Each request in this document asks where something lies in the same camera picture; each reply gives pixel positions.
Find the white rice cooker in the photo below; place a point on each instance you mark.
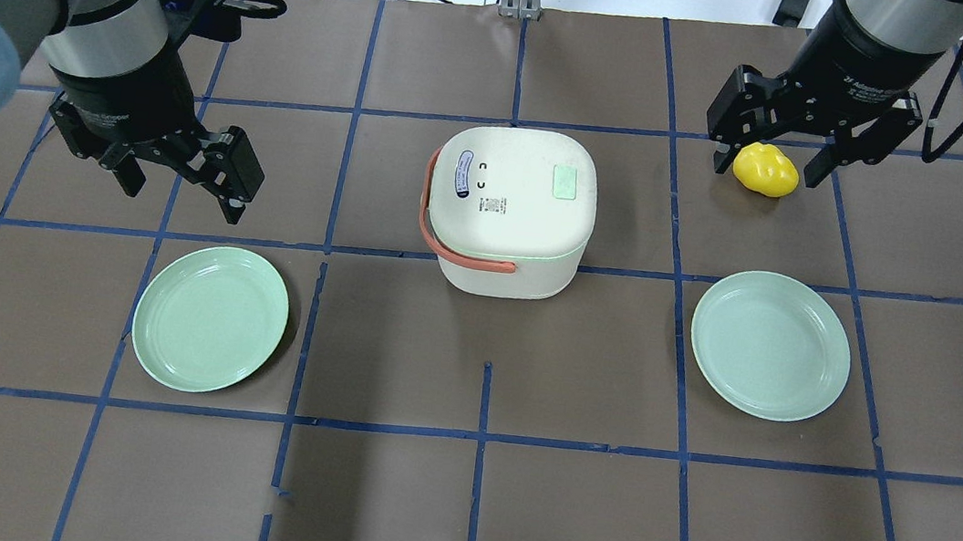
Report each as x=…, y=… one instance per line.
x=509, y=211

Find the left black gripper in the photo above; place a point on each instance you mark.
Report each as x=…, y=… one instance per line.
x=127, y=100

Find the green plate near right arm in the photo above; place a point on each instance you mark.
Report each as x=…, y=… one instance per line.
x=770, y=346

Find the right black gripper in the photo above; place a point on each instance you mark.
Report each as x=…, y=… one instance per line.
x=849, y=58

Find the green plate near left arm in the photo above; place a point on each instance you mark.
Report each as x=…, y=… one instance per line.
x=210, y=319

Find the yellow toy bell pepper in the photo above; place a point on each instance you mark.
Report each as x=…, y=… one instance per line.
x=765, y=169

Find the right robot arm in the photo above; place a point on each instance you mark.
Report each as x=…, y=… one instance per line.
x=933, y=28

